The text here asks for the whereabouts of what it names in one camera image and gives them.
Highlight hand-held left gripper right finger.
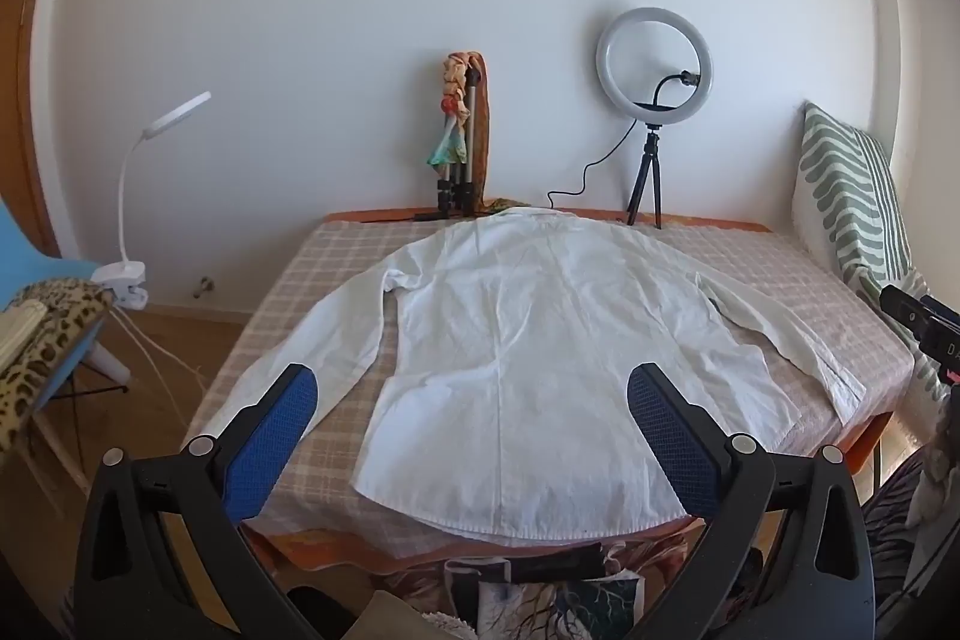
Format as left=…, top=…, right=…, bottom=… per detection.
left=626, top=362, right=877, bottom=640

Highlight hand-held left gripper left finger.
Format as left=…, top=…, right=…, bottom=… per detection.
left=73, top=364, right=331, bottom=640

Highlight white long-sleeved shirt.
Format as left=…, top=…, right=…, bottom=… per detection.
left=201, top=206, right=867, bottom=545

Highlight green striped pillow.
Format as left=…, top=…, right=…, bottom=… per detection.
left=791, top=100, right=950, bottom=401

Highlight beige plaid blanket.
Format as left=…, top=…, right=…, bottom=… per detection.
left=184, top=212, right=917, bottom=573

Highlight person's striped trousers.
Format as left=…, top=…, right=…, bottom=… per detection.
left=855, top=445, right=960, bottom=640

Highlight beige cushion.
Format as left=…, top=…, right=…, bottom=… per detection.
left=351, top=591, right=451, bottom=640

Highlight leaf print cloth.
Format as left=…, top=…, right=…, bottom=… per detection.
left=375, top=535, right=680, bottom=640

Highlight white clip desk lamp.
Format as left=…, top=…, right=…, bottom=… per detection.
left=90, top=91, right=213, bottom=311

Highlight leopard print cloth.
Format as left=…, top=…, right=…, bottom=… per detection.
left=0, top=280, right=113, bottom=453

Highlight white ribbed cloth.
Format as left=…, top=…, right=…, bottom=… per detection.
left=0, top=301, right=47, bottom=378

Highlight small black tripod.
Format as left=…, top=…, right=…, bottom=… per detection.
left=626, top=124, right=665, bottom=230

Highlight blue chair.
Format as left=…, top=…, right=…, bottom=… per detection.
left=0, top=201, right=132, bottom=491

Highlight colourful doll on stand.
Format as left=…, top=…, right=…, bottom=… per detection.
left=426, top=51, right=526, bottom=217

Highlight white lamp cable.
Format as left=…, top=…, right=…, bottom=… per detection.
left=112, top=306, right=207, bottom=438

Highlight black ring light cable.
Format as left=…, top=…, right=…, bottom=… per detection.
left=546, top=122, right=646, bottom=210

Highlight white ring light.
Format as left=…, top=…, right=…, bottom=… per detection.
left=596, top=6, right=713, bottom=127

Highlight wooden door frame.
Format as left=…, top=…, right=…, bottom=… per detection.
left=13, top=0, right=62, bottom=259

